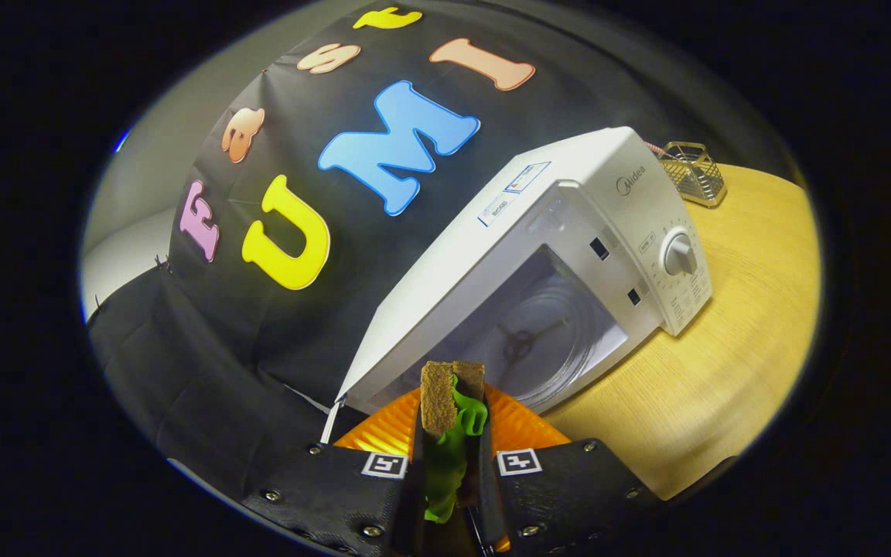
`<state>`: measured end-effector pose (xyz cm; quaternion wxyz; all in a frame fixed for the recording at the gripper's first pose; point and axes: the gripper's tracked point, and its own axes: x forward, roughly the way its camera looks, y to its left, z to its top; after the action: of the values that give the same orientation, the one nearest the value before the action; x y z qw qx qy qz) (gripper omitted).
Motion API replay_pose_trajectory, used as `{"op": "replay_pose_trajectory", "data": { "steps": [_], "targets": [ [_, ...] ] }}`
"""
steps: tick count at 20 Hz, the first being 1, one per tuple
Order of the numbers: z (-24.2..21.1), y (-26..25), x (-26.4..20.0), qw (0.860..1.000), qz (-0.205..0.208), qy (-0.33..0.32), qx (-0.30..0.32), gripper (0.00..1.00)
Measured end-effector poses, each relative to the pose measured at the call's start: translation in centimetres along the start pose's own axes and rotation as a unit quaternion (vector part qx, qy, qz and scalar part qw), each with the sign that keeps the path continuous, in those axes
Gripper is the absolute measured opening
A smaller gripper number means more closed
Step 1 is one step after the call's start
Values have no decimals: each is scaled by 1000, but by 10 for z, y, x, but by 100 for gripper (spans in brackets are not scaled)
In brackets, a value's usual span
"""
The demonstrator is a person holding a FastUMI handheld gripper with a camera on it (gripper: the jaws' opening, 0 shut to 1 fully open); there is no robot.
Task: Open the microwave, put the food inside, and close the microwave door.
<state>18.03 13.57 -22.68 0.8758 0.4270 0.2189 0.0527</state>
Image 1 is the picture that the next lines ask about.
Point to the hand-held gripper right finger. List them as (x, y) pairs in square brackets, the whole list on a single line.
[(569, 495)]

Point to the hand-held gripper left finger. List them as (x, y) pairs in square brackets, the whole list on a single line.
[(322, 487)]

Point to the sandwich with green lettuce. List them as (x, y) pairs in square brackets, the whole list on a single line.
[(438, 402)]

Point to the white microwave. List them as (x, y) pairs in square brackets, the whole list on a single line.
[(569, 170)]

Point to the pink striped straw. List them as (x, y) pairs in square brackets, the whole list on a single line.
[(653, 148)]

